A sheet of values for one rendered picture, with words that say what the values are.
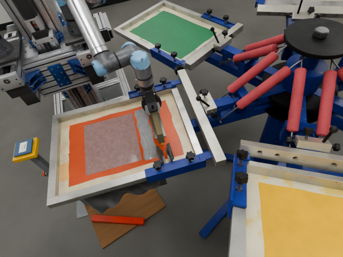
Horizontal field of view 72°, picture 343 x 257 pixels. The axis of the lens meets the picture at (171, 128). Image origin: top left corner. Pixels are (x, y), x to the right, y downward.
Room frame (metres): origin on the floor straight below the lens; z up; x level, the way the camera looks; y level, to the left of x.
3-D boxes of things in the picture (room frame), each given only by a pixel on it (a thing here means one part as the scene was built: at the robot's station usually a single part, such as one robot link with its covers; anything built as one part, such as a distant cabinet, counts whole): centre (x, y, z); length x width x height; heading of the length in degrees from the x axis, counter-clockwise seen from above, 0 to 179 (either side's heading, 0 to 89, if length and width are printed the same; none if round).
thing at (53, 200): (0.79, 0.28, 0.97); 0.79 x 0.58 x 0.04; 96
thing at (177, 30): (1.64, -0.23, 1.05); 1.08 x 0.61 x 0.23; 36
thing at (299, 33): (0.91, -0.76, 0.68); 0.40 x 0.40 x 1.35
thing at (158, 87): (1.10, 0.08, 0.98); 0.30 x 0.05 x 0.07; 96
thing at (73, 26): (1.48, 0.45, 1.31); 0.15 x 0.15 x 0.10
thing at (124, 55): (0.93, 0.13, 1.39); 0.11 x 0.11 x 0.08; 20
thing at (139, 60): (0.84, 0.08, 1.39); 0.09 x 0.08 x 0.11; 20
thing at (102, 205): (0.58, 0.32, 0.74); 0.46 x 0.04 x 0.42; 96
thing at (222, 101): (0.85, -0.28, 1.02); 0.17 x 0.06 x 0.05; 96
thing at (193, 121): (0.84, -0.15, 0.89); 1.24 x 0.06 x 0.06; 96
